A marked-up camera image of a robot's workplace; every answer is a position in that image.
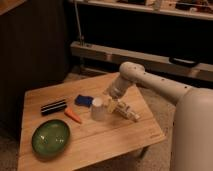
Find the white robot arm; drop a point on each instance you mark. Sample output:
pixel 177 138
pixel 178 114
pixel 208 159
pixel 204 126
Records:
pixel 131 73

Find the white rectangular block toy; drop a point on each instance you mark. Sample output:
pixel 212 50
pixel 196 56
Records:
pixel 126 111

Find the grey metal shelf beam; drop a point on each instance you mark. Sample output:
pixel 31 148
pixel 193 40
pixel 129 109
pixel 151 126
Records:
pixel 156 63

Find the black white striped box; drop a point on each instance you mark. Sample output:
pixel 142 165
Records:
pixel 53 107

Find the metal vertical pole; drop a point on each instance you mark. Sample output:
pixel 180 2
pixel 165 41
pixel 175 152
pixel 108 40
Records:
pixel 81 38

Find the wooden folding table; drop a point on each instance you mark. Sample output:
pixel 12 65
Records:
pixel 91 141

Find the dark wooden cabinet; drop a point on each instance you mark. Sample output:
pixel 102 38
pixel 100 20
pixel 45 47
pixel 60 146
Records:
pixel 33 53

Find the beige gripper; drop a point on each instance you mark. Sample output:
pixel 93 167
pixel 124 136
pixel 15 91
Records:
pixel 112 104

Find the black handle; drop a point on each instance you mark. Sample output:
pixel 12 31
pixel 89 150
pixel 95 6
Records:
pixel 182 62

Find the orange carrot toy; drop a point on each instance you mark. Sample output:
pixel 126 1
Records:
pixel 72 115

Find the blue sponge piece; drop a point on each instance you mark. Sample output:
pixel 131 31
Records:
pixel 83 100

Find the green glass bowl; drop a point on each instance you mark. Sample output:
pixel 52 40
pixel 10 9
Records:
pixel 50 138

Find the white ceramic cup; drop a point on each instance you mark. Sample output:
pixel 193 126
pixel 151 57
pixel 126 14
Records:
pixel 98 110

